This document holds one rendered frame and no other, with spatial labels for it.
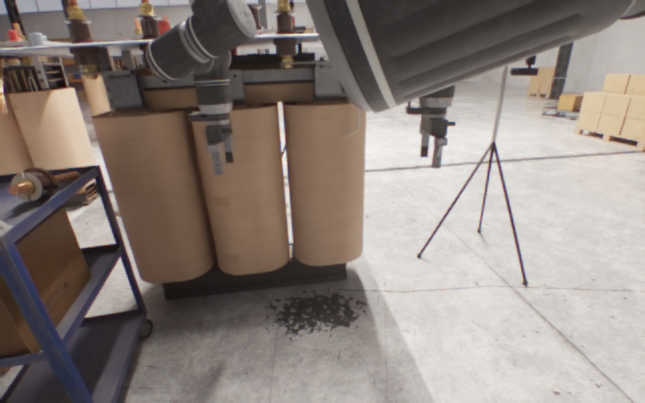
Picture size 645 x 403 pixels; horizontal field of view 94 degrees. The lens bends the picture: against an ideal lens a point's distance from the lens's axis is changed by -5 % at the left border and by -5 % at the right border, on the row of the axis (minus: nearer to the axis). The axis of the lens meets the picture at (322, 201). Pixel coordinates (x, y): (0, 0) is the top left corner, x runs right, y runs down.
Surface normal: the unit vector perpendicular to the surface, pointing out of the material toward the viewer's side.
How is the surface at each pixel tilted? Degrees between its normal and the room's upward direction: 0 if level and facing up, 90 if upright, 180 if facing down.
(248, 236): 90
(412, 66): 127
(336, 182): 90
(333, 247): 90
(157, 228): 90
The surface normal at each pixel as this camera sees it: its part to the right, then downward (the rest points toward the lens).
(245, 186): 0.15, 0.39
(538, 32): -0.04, 0.74
